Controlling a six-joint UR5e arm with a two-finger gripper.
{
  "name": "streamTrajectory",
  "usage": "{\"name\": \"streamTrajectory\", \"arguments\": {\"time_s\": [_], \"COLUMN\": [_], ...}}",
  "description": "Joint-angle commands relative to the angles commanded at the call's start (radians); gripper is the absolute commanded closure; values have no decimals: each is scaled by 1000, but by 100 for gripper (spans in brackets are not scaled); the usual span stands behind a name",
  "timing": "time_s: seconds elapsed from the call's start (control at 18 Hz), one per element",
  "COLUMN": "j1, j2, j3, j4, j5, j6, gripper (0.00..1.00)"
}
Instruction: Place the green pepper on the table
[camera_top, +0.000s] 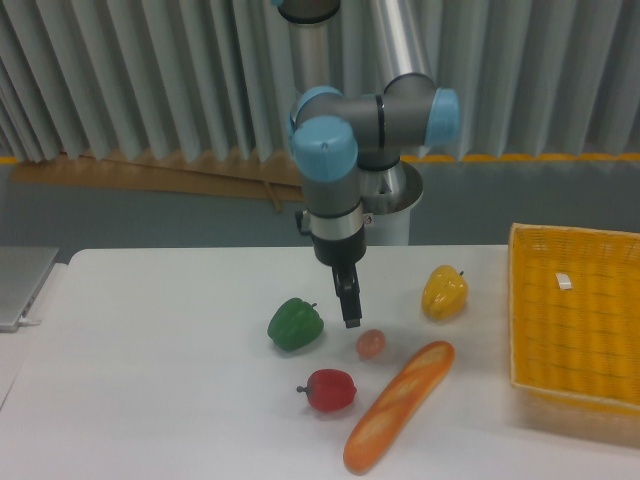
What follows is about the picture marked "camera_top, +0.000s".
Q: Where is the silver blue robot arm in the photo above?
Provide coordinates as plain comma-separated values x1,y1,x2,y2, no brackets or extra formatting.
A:
274,1,461,328

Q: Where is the silver laptop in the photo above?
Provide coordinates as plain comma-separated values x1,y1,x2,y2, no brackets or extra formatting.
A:
0,246,59,333

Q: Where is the brown cardboard sheet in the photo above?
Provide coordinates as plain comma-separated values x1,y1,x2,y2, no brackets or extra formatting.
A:
10,154,302,212

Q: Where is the toy baguette bread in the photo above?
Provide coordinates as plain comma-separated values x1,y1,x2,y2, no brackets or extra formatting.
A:
343,340,456,475

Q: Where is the yellow woven basket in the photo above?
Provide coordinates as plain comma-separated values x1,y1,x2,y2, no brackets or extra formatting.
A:
508,224,639,415

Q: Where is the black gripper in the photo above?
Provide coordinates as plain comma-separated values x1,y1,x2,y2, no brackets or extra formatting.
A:
312,231,366,328

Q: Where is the brown toy egg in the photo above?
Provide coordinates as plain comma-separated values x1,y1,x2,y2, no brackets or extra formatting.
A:
356,329,386,360

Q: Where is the white label tag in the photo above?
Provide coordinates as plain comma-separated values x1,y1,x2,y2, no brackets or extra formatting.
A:
556,272,573,291

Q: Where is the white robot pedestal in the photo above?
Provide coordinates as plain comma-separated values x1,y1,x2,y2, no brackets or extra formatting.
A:
360,161,423,246

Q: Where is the grey pleated curtain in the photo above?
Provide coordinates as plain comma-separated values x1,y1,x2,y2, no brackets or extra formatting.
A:
1,1,639,162

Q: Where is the green toy bell pepper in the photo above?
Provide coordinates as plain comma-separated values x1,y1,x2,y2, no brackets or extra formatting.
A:
267,298,324,352

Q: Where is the red toy bell pepper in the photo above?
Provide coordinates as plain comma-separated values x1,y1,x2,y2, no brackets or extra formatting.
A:
296,369,357,413

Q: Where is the yellow toy bell pepper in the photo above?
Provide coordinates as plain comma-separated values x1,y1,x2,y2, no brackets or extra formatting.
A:
421,265,468,321

